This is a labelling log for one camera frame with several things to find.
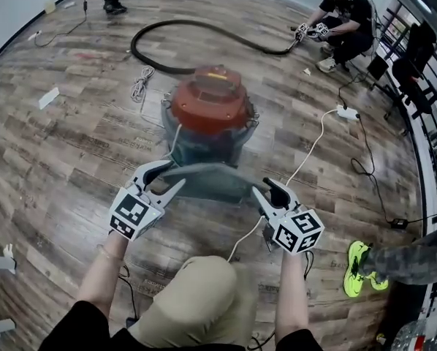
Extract person's black shirt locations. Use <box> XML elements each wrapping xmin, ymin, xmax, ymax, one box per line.
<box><xmin>39</xmin><ymin>299</ymin><xmax>325</xmax><ymax>351</ymax></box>

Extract black hanging cable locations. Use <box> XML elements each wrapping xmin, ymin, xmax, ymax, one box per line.
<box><xmin>33</xmin><ymin>0</ymin><xmax>91</xmax><ymax>48</ymax></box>

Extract person's right forearm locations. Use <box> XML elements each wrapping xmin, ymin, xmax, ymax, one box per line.
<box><xmin>274</xmin><ymin>252</ymin><xmax>311</xmax><ymax>340</ymax></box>

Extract coiled white cord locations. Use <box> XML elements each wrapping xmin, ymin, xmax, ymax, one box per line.
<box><xmin>129</xmin><ymin>64</ymin><xmax>156</xmax><ymax>114</ymax></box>

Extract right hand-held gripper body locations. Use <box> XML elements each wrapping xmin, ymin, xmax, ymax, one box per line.
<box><xmin>260</xmin><ymin>203</ymin><xmax>326</xmax><ymax>258</ymax></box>

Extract person's khaki trousers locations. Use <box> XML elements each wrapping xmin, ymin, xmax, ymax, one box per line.
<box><xmin>126</xmin><ymin>255</ymin><xmax>259</xmax><ymax>351</ymax></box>

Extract person's left forearm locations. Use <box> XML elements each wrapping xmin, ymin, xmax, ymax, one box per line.
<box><xmin>77</xmin><ymin>230</ymin><xmax>130</xmax><ymax>312</ymax></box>

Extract long white cable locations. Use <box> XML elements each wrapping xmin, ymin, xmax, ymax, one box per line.
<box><xmin>226</xmin><ymin>108</ymin><xmax>341</xmax><ymax>264</ymax></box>

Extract black vacuum hose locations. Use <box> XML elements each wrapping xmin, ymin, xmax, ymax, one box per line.
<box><xmin>130</xmin><ymin>19</ymin><xmax>302</xmax><ymax>77</ymax></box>

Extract black power cable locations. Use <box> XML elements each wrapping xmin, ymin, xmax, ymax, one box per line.
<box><xmin>349</xmin><ymin>116</ymin><xmax>397</xmax><ymax>224</ymax></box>

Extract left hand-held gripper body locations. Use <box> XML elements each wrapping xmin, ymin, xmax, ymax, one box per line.
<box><xmin>108</xmin><ymin>182</ymin><xmax>165</xmax><ymax>241</ymax></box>

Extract red vacuum cleaner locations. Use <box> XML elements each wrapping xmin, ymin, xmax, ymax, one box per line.
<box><xmin>160</xmin><ymin>64</ymin><xmax>259</xmax><ymax>170</ymax></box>

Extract black metal railing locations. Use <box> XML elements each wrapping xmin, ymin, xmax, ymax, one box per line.
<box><xmin>384</xmin><ymin>0</ymin><xmax>437</xmax><ymax>318</ymax></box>

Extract black chair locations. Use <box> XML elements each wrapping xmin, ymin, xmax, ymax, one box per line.
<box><xmin>365</xmin><ymin>20</ymin><xmax>437</xmax><ymax>121</ymax></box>

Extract white power strip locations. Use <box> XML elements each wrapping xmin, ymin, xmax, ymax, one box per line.
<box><xmin>335</xmin><ymin>104</ymin><xmax>362</xmax><ymax>121</ymax></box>

